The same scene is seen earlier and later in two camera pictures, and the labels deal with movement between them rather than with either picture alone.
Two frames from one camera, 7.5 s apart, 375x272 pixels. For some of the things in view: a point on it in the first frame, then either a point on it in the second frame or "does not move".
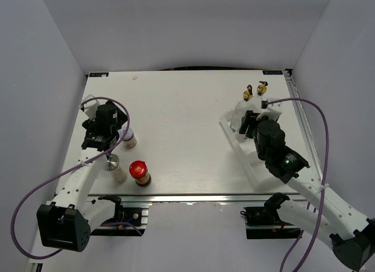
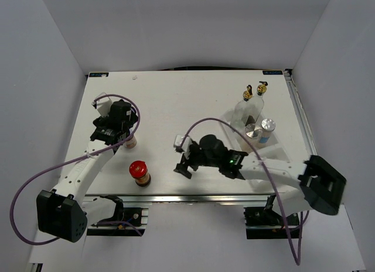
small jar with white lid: (129, 140) does not move
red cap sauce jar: (138, 169) does not move
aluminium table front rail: (193, 198) does not move
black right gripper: (250, 119) → (182, 167)
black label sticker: (98, 74) does not move
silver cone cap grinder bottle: (112, 164) → (253, 133)
